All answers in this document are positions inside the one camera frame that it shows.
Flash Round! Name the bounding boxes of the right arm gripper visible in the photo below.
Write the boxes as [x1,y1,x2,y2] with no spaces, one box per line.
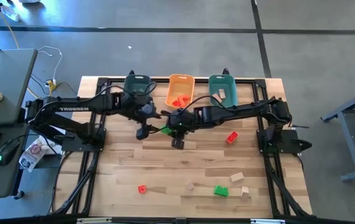
[160,109,195,151]

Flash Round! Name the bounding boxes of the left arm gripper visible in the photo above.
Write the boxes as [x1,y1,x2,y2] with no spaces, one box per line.
[124,91,164,141]

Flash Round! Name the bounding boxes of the orange plastic bin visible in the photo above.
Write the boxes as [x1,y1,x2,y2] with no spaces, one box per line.
[164,73,196,112]

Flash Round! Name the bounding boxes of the dark green plastic bin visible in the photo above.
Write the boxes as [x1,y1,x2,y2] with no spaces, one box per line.
[123,74,152,108]

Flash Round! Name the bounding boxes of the teal plastic bin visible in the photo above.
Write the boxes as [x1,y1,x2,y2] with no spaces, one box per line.
[208,74,239,112]

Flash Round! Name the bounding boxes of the white printed box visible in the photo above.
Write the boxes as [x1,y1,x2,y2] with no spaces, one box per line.
[39,124,63,156]

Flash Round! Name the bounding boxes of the white crumpled snack bag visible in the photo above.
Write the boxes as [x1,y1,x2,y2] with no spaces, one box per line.
[18,138,51,174]

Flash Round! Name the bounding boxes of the black computer mouse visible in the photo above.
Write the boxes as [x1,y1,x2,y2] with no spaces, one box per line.
[0,138,21,167]

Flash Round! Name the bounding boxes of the white shoe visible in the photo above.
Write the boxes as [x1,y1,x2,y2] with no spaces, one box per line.
[0,5,21,22]

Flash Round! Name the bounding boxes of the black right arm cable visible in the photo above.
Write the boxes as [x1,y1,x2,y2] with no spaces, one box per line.
[182,95,239,110]

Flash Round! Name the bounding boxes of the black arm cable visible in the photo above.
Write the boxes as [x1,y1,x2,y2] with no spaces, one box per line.
[182,95,239,110]
[76,81,159,103]

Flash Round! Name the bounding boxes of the black aluminium table frame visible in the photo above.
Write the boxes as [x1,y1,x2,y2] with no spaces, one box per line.
[51,76,313,218]

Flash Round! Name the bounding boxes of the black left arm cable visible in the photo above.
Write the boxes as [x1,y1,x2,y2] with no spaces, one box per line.
[76,81,159,103]

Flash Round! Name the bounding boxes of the white floor cable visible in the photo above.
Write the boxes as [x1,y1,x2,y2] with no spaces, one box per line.
[37,45,63,82]

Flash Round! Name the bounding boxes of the silver metal bracket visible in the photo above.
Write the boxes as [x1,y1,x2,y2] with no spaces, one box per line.
[251,218,285,224]
[76,217,113,224]

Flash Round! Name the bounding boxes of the orange floor cable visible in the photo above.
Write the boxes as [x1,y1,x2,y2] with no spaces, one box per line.
[0,0,20,50]

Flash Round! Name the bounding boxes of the grey metal desk frame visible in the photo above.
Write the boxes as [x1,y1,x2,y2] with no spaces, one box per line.
[321,85,355,183]

